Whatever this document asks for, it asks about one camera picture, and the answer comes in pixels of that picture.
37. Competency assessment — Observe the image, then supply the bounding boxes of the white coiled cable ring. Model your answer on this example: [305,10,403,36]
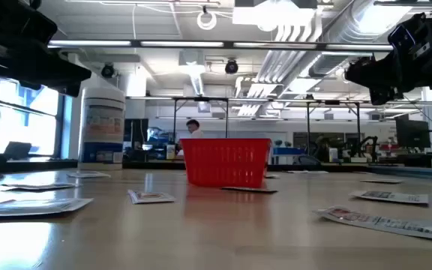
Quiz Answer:
[196,5,218,31]

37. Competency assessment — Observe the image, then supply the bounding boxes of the white wipes canister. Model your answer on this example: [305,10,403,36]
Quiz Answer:
[77,86,127,172]

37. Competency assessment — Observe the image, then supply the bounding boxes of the white packet red print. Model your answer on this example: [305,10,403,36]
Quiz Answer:
[127,189,177,206]
[312,205,432,244]

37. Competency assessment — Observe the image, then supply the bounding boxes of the red plastic slotted basket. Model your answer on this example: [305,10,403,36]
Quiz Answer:
[180,138,273,189]

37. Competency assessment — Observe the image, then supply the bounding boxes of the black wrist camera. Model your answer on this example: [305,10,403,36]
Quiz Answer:
[387,13,429,57]
[19,10,59,52]

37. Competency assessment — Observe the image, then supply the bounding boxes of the blue bin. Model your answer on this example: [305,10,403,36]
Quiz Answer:
[271,146,308,156]

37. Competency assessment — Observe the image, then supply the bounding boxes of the black aluminium table frame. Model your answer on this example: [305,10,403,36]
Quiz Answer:
[0,159,432,184]

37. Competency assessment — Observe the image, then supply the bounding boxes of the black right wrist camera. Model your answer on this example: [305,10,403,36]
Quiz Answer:
[387,13,429,57]

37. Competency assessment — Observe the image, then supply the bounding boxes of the person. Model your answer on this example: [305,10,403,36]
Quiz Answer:
[176,118,205,157]

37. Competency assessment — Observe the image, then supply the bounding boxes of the black computer monitor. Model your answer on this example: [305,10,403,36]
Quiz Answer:
[394,114,432,150]

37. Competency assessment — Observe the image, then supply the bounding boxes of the black metal stand frame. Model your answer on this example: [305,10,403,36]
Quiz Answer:
[172,96,230,146]
[305,99,362,155]

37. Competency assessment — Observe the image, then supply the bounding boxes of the silver ventilation duct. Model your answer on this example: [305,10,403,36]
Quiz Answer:
[307,0,414,78]

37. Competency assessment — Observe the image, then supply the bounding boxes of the dark laptop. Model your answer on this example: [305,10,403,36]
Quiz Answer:
[2,141,33,161]

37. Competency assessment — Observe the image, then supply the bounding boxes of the black bar with light strips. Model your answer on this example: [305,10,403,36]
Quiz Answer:
[46,39,394,53]

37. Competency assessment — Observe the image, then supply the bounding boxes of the black ceiling spotlight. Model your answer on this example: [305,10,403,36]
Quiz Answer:
[100,62,116,79]
[224,58,239,75]

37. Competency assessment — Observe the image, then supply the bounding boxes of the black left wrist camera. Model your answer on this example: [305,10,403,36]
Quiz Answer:
[19,10,59,52]

